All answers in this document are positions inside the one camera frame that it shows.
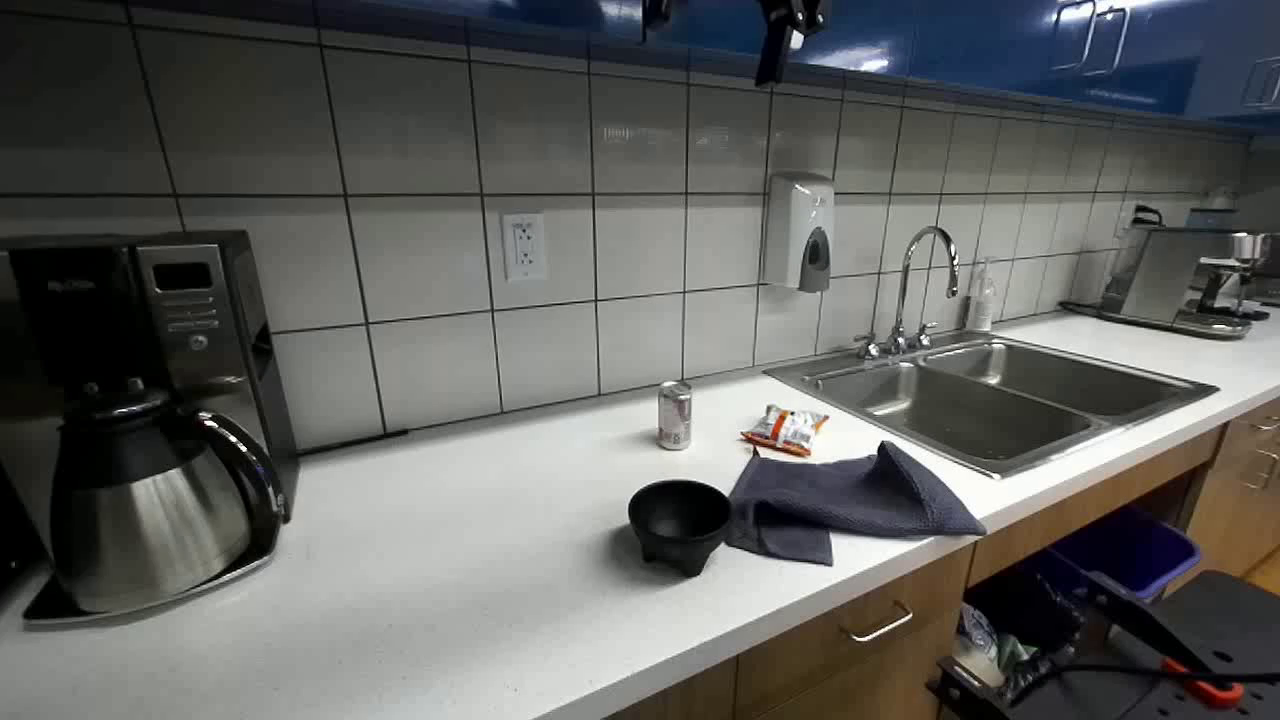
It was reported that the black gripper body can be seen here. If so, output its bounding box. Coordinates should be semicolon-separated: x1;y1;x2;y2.
777;0;831;41

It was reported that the silver drink can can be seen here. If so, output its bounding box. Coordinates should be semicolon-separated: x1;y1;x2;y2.
657;375;696;457

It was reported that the black bowl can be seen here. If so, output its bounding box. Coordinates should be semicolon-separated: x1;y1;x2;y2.
623;477;736;580

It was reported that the blue upper cabinet row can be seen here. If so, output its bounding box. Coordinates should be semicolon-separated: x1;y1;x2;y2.
133;0;1280;130

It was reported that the chrome sink faucet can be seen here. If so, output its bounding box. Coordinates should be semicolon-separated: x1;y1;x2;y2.
853;221;968;358

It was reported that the clear soap bottle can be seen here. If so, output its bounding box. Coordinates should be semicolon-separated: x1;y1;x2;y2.
961;271;1000;335

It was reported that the orange white snack packet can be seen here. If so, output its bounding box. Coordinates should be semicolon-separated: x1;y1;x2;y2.
739;401;831;458

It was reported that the stainless steel double sink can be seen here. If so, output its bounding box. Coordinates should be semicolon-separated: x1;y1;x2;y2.
773;331;1224;481

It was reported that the silver espresso machine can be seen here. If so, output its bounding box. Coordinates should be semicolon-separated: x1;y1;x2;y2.
1064;202;1275;345

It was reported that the dark blue cloth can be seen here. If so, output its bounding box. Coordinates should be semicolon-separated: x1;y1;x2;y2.
719;437;993;569

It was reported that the wooden lower cabinet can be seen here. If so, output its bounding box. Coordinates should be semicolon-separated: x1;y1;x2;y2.
606;396;1280;720

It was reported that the black trash bin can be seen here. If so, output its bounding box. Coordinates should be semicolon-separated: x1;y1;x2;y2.
961;557;1118;664

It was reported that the blue plastic bin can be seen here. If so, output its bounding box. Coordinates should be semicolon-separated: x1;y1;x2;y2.
1054;513;1204;602

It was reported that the black coffee maker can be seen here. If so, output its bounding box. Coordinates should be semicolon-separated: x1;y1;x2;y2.
0;228;300;631

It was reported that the black cart platform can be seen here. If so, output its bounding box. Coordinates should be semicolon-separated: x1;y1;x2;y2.
1132;569;1280;720

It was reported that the stainless steel carafe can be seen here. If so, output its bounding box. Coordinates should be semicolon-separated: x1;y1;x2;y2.
49;383;290;619

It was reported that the white wall soap dispenser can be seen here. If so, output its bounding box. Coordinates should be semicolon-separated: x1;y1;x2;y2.
762;172;841;295

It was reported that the white wall power outlet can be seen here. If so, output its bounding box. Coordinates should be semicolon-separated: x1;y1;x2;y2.
502;211;552;289

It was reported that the metal drawer handle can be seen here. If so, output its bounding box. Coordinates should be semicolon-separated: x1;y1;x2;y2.
848;602;922;647

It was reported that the orange handled clamp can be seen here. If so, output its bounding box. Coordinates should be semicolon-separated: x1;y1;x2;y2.
1158;661;1253;712

